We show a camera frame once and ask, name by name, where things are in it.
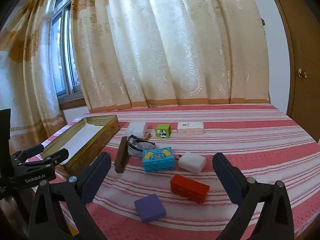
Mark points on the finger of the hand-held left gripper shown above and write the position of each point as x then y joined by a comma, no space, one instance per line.
35,150
58,156

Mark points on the narrow cream patterned curtain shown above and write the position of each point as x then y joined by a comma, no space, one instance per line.
27,67

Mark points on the translucent white plastic box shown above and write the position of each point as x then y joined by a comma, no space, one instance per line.
136,127

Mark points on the brown wooden bar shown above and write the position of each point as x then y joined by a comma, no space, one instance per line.
121,155

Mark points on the wide cream patterned curtain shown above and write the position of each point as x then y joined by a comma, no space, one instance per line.
162,42

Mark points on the blue toy brick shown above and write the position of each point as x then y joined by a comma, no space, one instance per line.
158,161

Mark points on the pink striped bedspread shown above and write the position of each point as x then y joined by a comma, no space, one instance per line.
250,142

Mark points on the gold tin box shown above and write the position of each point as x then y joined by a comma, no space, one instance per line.
105,132

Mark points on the purple block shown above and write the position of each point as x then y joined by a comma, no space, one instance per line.
150,207

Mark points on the white and pink box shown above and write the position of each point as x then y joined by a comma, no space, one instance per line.
190,127

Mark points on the brass door knob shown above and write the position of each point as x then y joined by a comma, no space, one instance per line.
302,73

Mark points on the green printed cube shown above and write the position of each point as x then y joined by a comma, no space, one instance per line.
162,131

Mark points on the brown wooden door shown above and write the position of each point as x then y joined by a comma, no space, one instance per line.
305,42

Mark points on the white charger plug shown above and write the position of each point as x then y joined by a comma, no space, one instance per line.
192,162

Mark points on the wooden window sill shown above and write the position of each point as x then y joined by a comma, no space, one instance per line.
72,103

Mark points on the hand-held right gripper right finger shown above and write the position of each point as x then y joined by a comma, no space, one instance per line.
225,177

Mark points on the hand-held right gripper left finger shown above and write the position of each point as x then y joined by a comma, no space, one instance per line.
96,177

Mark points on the red toy brick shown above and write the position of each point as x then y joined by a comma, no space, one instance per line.
190,187

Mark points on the window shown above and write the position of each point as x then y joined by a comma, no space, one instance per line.
62,55

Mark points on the black grey hair clip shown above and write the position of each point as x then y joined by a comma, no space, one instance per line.
137,147

